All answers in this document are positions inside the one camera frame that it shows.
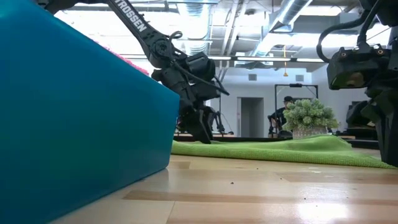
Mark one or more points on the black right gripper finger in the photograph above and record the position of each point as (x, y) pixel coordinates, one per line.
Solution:
(388, 133)

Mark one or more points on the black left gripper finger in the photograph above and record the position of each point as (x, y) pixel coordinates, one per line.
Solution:
(197, 124)
(212, 119)

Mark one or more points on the pink microfiber towel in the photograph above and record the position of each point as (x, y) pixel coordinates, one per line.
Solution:
(132, 64)

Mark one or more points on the green microfiber towel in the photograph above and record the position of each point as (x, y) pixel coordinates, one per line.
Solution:
(280, 151)

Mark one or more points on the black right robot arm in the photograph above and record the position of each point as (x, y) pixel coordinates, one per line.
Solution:
(388, 11)

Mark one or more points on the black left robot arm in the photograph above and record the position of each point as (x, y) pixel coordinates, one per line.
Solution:
(136, 21)

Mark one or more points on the person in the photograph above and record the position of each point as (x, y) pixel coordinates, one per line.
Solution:
(280, 116)

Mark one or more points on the artificial potted plant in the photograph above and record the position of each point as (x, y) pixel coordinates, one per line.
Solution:
(308, 116)

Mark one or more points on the teal plastic tray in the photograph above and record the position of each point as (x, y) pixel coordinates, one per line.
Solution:
(77, 124)

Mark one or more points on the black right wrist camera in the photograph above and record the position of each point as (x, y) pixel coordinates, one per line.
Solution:
(357, 67)

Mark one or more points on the black aluminium table frame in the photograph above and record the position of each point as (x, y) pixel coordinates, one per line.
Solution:
(248, 139)

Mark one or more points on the black metal gantry frame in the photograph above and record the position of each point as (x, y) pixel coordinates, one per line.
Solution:
(295, 85)

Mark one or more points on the silver ventilation duct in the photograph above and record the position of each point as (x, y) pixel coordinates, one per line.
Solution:
(289, 12)

